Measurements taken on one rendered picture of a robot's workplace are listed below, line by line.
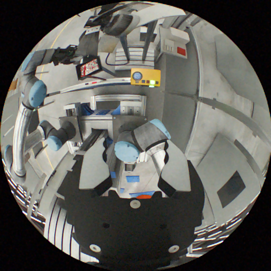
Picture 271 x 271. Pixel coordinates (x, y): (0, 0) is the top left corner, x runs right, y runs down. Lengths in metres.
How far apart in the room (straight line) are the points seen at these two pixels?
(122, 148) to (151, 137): 0.13
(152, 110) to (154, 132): 1.28
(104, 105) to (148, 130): 1.16
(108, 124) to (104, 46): 0.61
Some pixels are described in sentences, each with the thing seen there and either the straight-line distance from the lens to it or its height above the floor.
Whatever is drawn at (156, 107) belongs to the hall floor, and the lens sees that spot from 1.65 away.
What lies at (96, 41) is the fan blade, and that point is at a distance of 0.57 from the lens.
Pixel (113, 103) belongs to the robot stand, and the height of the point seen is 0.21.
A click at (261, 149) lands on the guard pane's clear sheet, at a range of 0.47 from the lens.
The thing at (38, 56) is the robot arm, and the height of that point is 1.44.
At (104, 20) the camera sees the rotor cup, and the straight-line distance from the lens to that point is 0.67.
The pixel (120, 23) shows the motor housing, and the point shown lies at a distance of 0.64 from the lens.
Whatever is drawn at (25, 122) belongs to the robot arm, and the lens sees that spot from 0.35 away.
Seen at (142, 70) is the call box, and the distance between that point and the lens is 0.53.
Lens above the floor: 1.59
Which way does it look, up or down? 61 degrees down
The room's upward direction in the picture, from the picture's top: 179 degrees counter-clockwise
